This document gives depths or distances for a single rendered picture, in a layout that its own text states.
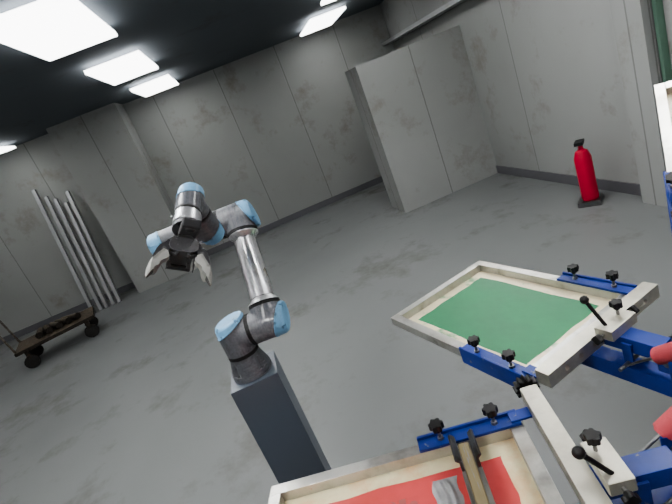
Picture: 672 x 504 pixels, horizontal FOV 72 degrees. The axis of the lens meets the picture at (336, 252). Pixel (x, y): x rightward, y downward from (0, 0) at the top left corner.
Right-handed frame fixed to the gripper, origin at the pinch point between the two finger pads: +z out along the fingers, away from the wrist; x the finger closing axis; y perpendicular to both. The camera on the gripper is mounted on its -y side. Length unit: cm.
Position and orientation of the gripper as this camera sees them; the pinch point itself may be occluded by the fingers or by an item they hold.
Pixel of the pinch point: (179, 280)
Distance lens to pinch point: 117.5
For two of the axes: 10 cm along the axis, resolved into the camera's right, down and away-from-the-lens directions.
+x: -9.3, -1.6, -3.4
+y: -3.6, 6.5, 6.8
